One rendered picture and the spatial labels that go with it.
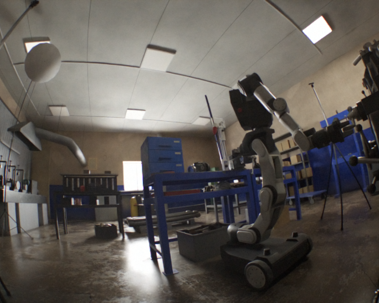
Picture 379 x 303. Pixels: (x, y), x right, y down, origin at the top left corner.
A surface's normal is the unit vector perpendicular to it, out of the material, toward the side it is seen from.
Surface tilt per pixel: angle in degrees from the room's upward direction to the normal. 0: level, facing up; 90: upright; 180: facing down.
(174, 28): 180
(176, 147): 90
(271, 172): 90
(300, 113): 90
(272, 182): 90
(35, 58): 120
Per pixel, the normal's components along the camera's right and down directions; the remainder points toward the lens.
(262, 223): -0.90, -0.01
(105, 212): 0.44, -0.28
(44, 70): 0.81, 0.50
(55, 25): 0.11, 0.96
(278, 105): -0.64, -0.16
